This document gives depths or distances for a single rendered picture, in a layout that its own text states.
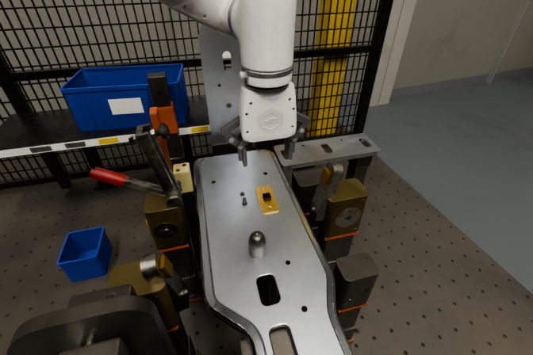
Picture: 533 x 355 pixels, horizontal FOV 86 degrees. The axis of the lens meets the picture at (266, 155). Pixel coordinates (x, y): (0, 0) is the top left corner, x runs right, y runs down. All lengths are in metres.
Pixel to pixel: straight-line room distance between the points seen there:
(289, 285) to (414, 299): 0.48
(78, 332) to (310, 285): 0.33
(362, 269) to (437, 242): 0.54
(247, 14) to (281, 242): 0.40
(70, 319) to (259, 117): 0.35
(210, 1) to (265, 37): 0.11
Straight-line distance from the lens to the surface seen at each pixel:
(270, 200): 0.64
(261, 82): 0.45
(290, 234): 0.59
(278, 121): 0.50
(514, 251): 2.32
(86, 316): 0.34
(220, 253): 0.57
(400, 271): 0.97
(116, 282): 0.50
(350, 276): 0.57
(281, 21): 0.43
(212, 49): 0.74
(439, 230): 1.13
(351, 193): 0.62
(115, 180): 0.57
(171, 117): 0.83
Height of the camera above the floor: 1.46
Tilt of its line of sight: 36 degrees down
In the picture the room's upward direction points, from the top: straight up
